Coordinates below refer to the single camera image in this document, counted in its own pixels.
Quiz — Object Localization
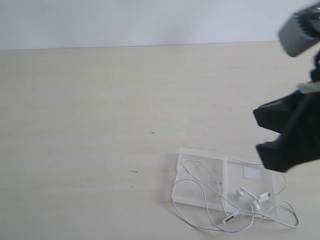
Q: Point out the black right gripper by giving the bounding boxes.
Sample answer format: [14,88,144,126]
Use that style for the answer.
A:
[253,52,320,173]

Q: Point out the clear plastic open case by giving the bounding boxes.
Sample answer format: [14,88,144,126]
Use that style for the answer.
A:
[171,147,280,219]

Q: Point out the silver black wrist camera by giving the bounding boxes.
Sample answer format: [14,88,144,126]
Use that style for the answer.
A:
[278,2,320,58]

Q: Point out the white wired earphones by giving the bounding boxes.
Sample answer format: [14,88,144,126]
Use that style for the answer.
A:
[170,146,300,228]

